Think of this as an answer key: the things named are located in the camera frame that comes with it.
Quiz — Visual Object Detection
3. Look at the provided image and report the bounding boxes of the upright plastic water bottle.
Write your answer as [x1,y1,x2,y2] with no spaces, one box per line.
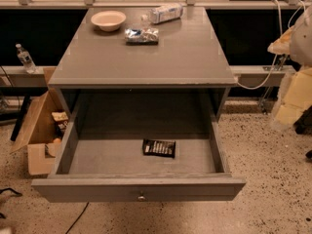
[16,44,36,74]

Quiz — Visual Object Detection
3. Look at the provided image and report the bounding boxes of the grey metal rail beam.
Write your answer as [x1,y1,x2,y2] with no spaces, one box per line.
[0,65,295,88]

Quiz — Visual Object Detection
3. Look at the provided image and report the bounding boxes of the round metal drawer knob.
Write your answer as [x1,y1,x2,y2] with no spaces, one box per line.
[137,191,146,202]

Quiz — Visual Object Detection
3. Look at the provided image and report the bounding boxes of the black rxbar chocolate bar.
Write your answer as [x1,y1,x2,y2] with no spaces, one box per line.
[142,139,176,158]

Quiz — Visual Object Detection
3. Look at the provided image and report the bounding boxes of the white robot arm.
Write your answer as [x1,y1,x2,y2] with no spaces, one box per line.
[267,6,312,130]

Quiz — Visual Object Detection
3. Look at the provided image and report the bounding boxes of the open cardboard box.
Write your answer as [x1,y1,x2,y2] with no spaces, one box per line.
[9,66,70,176]

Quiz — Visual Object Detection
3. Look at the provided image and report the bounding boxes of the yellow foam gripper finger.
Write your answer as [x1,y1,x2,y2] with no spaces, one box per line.
[267,27,293,55]
[270,66,312,128]

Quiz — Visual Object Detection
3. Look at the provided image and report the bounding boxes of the snack pack in cardboard box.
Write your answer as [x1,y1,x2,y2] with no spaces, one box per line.
[52,111,69,132]

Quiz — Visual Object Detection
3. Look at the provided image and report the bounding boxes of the silver blue snack bag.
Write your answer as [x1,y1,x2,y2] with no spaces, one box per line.
[125,27,159,45]

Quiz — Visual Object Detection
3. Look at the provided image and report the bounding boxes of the black cable at left edge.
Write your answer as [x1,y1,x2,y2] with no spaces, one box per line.
[0,187,23,220]

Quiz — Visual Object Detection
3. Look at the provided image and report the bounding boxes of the grey cabinet with counter top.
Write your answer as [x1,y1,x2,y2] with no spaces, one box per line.
[50,7,234,139]

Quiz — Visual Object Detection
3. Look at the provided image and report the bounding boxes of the lying plastic water bottle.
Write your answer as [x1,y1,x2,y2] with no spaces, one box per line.
[141,3,183,24]

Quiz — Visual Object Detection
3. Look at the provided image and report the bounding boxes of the grey open top drawer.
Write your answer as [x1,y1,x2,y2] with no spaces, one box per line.
[32,114,246,202]

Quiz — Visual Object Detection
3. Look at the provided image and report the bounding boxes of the black floor cable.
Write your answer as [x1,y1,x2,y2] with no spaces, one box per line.
[64,202,90,234]

